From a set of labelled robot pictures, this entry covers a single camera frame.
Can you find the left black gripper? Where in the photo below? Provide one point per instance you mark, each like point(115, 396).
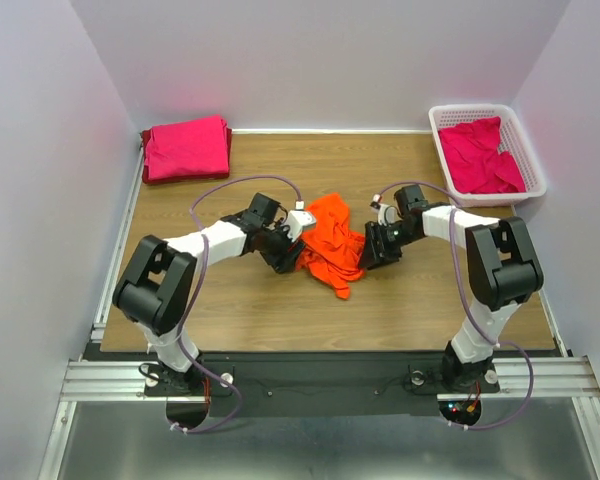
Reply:
point(284, 260)

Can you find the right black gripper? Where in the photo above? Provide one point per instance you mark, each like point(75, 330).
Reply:
point(376, 254)

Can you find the orange t shirt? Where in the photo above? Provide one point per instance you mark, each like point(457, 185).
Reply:
point(332, 248)

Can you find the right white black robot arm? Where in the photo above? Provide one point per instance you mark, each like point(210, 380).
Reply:
point(494, 260)

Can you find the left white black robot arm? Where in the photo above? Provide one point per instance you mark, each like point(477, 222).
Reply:
point(162, 279)

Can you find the crumpled pink t shirt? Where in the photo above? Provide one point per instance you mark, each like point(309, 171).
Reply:
point(476, 165)

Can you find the folded pink t shirt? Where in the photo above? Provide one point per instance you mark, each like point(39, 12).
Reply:
point(197, 146)

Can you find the pink plastic basket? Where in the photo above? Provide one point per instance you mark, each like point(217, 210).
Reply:
point(513, 140)

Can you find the folded dark red t shirt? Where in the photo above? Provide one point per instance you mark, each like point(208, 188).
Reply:
point(145, 136)

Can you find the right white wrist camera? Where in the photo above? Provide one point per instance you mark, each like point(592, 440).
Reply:
point(386, 214)

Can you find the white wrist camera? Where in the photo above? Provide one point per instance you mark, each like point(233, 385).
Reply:
point(298, 221)
point(386, 214)

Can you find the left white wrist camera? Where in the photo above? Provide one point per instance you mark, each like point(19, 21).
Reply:
point(298, 221)

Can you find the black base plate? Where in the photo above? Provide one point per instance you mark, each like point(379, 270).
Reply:
point(288, 384)

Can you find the aluminium frame rail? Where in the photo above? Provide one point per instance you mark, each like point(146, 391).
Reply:
point(543, 423)

